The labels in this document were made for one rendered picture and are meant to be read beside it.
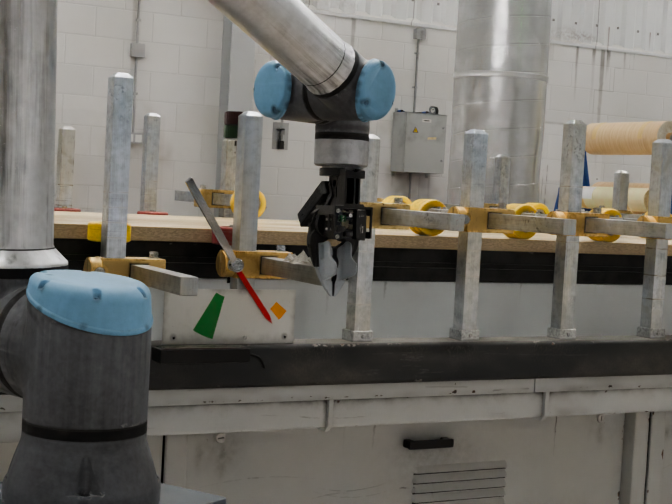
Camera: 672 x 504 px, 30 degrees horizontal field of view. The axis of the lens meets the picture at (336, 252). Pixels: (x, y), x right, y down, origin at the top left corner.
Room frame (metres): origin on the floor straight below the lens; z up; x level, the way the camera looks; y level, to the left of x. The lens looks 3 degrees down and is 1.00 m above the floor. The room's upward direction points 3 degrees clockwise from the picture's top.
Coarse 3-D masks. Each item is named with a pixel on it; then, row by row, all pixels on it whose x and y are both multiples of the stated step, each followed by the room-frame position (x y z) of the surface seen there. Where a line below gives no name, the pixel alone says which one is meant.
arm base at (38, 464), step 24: (24, 432) 1.48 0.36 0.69; (48, 432) 1.45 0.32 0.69; (72, 432) 1.44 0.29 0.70; (96, 432) 1.45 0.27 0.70; (120, 432) 1.46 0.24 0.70; (144, 432) 1.51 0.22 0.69; (24, 456) 1.46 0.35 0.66; (48, 456) 1.44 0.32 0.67; (72, 456) 1.44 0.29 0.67; (96, 456) 1.44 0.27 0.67; (120, 456) 1.46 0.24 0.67; (144, 456) 1.49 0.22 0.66; (24, 480) 1.45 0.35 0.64; (48, 480) 1.43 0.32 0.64; (72, 480) 1.43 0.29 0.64; (96, 480) 1.44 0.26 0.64; (120, 480) 1.45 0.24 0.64; (144, 480) 1.48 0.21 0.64
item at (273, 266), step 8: (264, 264) 2.29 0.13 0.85; (272, 264) 2.26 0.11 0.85; (280, 264) 2.23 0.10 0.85; (288, 264) 2.20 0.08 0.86; (296, 264) 2.17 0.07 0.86; (304, 264) 2.16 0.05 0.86; (312, 264) 2.17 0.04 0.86; (264, 272) 2.29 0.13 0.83; (272, 272) 2.26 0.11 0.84; (280, 272) 2.23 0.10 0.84; (288, 272) 2.20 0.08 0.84; (296, 272) 2.17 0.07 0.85; (304, 272) 2.15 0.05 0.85; (312, 272) 2.12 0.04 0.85; (296, 280) 2.17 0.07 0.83; (304, 280) 2.14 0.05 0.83; (312, 280) 2.12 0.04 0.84
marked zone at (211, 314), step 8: (216, 296) 2.26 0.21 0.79; (224, 296) 2.27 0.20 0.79; (216, 304) 2.26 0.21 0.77; (208, 312) 2.25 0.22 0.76; (216, 312) 2.26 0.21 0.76; (200, 320) 2.25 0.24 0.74; (208, 320) 2.25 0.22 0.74; (216, 320) 2.26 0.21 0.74; (200, 328) 2.25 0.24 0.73; (208, 328) 2.25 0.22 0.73; (208, 336) 2.25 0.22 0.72
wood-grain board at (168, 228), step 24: (72, 216) 2.74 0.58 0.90; (96, 216) 2.82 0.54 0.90; (144, 216) 3.00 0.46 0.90; (168, 216) 3.10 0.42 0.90; (192, 216) 3.21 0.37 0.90; (144, 240) 2.42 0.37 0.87; (168, 240) 2.44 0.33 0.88; (192, 240) 2.46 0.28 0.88; (264, 240) 2.54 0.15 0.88; (288, 240) 2.56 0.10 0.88; (336, 240) 2.62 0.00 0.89; (384, 240) 2.67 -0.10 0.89; (408, 240) 2.70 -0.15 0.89; (432, 240) 2.73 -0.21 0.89; (456, 240) 2.76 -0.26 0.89; (504, 240) 2.82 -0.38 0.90; (528, 240) 2.85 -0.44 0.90; (552, 240) 2.89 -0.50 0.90; (624, 240) 3.18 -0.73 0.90
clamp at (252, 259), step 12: (240, 252) 2.28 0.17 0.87; (252, 252) 2.29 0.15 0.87; (264, 252) 2.30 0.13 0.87; (276, 252) 2.32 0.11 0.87; (288, 252) 2.33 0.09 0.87; (216, 264) 2.31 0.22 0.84; (252, 264) 2.29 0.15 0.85; (228, 276) 2.29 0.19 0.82; (252, 276) 2.29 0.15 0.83; (264, 276) 2.30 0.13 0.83
